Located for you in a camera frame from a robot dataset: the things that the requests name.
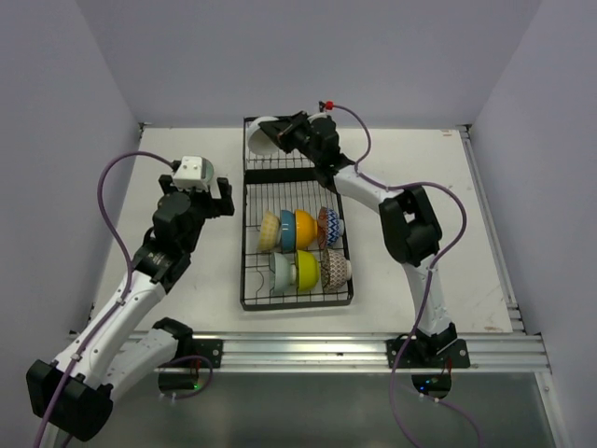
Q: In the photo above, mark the mint green floral bowl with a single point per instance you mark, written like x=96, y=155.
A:
x=207, y=171

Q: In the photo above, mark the brown scale patterned bowl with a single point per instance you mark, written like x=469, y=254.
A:
x=336, y=270

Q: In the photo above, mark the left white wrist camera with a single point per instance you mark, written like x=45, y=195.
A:
x=191, y=174

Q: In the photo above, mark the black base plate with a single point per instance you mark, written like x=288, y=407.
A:
x=435, y=352
x=205, y=351

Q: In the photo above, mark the blue ceramic bowl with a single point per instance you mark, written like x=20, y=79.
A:
x=287, y=231

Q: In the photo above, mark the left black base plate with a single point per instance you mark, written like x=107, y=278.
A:
x=205, y=351

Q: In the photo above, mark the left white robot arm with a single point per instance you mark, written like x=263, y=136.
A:
x=76, y=392

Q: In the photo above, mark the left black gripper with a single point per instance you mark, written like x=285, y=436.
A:
x=215, y=206

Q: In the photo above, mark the pale grey-green bowl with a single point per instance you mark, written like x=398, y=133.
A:
x=283, y=273

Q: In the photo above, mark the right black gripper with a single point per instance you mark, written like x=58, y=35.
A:
x=284, y=129

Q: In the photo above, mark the aluminium mounting rail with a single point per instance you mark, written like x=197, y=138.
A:
x=370, y=353

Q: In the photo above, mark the blue zigzag patterned bowl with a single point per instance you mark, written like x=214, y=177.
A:
x=330, y=227

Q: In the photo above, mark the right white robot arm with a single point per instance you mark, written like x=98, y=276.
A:
x=410, y=229

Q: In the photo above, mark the white ceramic bowl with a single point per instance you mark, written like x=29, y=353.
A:
x=257, y=141

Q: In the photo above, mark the lime yellow bowl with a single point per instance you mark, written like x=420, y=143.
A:
x=308, y=270

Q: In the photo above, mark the yellow checkered bowl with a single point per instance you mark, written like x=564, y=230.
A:
x=269, y=233

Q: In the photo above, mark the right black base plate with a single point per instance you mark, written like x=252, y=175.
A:
x=435, y=352

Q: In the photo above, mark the black wire dish rack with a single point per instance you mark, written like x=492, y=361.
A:
x=278, y=184

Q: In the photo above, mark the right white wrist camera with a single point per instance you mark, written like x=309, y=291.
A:
x=324, y=107

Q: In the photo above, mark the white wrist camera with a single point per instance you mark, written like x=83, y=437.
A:
x=191, y=174
x=324, y=107

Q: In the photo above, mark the orange ceramic bowl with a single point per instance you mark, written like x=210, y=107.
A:
x=306, y=229

